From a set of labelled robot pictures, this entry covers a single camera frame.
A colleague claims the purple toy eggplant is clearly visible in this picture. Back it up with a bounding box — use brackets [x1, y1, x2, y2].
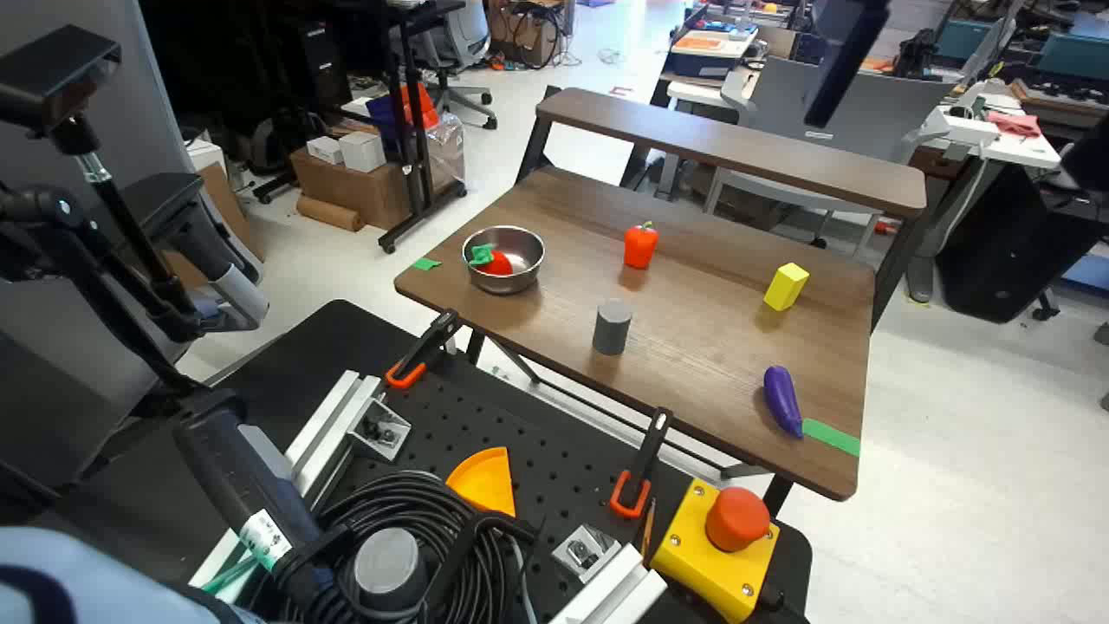
[757, 363, 807, 441]

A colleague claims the gray cylinder block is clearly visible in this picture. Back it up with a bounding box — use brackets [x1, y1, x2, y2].
[587, 298, 636, 361]

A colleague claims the round metal bowl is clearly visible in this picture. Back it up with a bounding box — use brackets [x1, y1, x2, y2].
[456, 222, 550, 298]

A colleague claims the red green toy strawberry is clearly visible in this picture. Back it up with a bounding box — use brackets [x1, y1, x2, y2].
[464, 239, 517, 276]

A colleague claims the orange toy bell pepper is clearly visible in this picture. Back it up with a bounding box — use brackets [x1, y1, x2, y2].
[621, 218, 661, 274]

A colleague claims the black perforated base board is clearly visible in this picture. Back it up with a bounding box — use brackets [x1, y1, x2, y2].
[64, 298, 813, 624]

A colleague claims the black orange bar clamp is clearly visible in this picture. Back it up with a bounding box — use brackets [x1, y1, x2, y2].
[607, 406, 675, 524]
[382, 304, 464, 396]

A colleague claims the orange triangular plastic piece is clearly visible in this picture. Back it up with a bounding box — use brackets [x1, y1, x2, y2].
[443, 443, 519, 521]

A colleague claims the yellow rectangular block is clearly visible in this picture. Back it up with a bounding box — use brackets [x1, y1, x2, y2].
[757, 261, 813, 317]

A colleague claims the brown cardboard box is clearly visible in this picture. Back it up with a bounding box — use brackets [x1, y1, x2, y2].
[287, 142, 413, 232]

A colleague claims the raised wooden table shelf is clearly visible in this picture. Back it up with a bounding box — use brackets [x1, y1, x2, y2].
[533, 83, 932, 218]

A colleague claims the black wheeled office chair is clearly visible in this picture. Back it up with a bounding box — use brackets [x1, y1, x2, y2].
[400, 0, 503, 131]

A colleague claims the yellow emergency stop button box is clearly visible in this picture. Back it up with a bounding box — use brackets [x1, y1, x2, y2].
[649, 476, 783, 624]

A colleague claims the long green tape strip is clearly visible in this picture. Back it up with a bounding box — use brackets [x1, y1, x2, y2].
[801, 416, 862, 461]

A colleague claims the black padded tube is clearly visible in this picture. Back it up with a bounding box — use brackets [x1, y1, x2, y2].
[169, 396, 332, 581]

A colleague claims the small metal corner bracket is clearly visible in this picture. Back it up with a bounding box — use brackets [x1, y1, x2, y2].
[550, 524, 623, 586]
[348, 396, 413, 465]

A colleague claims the long aluminium profile rail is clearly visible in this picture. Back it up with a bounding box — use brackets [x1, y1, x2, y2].
[185, 366, 390, 594]

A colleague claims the black cable bundle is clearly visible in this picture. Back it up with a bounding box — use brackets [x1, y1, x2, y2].
[269, 465, 547, 624]

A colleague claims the short aluminium profile rail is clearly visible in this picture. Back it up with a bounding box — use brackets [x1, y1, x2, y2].
[550, 541, 671, 624]

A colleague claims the black camera on stand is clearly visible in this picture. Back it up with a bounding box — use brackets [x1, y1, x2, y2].
[0, 24, 124, 131]

